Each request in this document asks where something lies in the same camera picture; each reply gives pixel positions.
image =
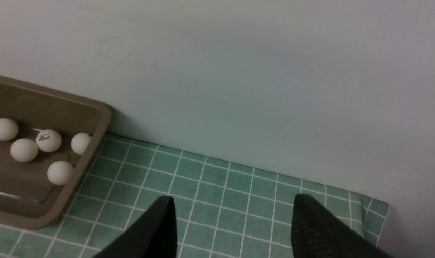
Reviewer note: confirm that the white table-tennis ball plain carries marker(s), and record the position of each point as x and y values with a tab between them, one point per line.
80	142
8	129

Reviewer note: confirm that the white table-tennis ball red logo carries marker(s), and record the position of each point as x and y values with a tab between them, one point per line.
24	150

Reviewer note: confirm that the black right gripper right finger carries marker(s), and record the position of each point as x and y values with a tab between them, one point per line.
317	233

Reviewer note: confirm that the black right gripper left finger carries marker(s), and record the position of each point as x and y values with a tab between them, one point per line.
153	235

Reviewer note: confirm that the olive plastic bin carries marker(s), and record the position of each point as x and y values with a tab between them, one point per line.
27	198

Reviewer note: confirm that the green checkered tablecloth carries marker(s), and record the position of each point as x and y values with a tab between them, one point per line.
223	209

